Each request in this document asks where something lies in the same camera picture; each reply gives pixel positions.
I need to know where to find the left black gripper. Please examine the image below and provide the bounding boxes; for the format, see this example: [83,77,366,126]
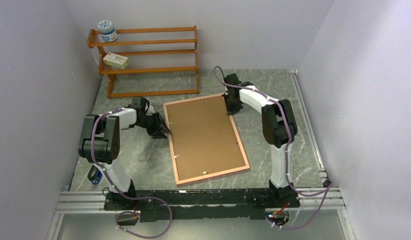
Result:
[135,112,172,140]

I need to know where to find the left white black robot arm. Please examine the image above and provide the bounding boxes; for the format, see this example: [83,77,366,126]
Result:
[78,97,172,210]

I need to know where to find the white blue-lidded jar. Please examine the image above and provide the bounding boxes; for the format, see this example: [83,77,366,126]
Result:
[97,20,118,43]

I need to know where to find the brown cardboard backing board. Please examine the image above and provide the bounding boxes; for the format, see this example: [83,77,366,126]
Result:
[166,96,248,182]

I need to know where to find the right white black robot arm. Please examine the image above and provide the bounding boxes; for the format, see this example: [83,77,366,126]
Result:
[222,73,298,208]

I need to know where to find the wooden three-tier shelf rack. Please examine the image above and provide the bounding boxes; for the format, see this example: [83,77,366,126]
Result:
[86,25,200,99]

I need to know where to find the aluminium rail frame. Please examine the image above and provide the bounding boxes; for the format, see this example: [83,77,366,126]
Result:
[56,70,354,240]

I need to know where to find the blue black stapler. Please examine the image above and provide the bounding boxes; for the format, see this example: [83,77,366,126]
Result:
[87,165,103,185]

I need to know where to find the small white carton box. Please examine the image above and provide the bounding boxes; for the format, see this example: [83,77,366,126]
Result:
[102,52,130,69]

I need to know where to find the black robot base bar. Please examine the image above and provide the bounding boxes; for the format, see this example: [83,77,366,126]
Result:
[104,188,300,223]

